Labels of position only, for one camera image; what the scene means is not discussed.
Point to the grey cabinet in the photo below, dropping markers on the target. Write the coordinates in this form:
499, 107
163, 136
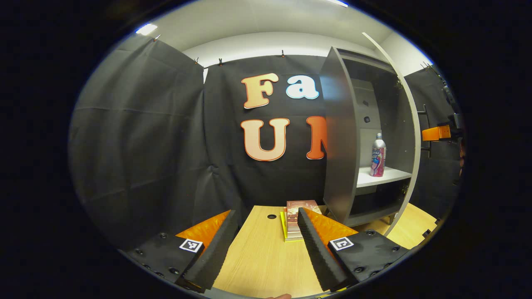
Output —
338, 145

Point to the ceiling light panel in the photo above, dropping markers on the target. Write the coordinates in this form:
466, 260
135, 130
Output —
146, 29
337, 3

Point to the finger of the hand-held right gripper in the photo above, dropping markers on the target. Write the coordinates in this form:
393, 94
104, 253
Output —
436, 133

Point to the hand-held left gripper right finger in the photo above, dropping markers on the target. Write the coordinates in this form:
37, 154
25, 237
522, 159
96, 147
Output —
318, 253

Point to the yellow book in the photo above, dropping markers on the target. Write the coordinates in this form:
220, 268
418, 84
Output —
283, 226

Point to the black backdrop cloth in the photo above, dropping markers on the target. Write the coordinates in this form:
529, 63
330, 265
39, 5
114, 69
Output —
145, 145

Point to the book with brown picture cover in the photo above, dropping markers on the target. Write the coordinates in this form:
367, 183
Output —
297, 207

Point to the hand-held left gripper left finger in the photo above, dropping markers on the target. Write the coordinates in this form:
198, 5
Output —
216, 253

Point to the silver bottle with pink label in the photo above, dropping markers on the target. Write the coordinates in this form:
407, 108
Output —
378, 160

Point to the row of small cloth clips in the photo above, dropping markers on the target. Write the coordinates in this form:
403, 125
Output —
283, 53

